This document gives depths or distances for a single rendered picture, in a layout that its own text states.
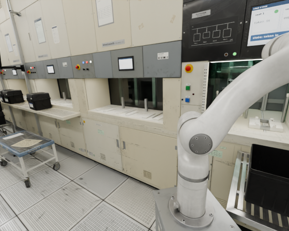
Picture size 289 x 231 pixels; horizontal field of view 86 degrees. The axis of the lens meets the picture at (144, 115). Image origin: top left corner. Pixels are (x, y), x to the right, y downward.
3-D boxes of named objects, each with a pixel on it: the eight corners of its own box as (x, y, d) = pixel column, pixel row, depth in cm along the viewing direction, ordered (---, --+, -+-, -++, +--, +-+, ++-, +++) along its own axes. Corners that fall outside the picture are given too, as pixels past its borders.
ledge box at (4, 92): (3, 103, 324) (-1, 90, 316) (19, 101, 346) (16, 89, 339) (9, 104, 308) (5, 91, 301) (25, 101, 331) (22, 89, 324)
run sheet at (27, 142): (9, 146, 204) (9, 145, 203) (26, 139, 226) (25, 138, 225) (28, 148, 197) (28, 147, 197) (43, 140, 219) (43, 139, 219)
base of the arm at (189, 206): (179, 233, 58) (180, 193, 53) (163, 195, 76) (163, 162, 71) (224, 223, 61) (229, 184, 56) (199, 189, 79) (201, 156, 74)
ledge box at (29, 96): (27, 109, 260) (24, 93, 253) (46, 105, 281) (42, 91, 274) (34, 111, 242) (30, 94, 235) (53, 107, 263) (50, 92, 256)
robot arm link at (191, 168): (178, 181, 58) (180, 121, 52) (175, 155, 76) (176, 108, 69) (212, 183, 57) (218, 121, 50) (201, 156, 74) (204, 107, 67)
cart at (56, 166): (-2, 167, 240) (-12, 138, 227) (35, 151, 282) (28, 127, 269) (27, 189, 190) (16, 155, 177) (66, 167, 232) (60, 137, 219)
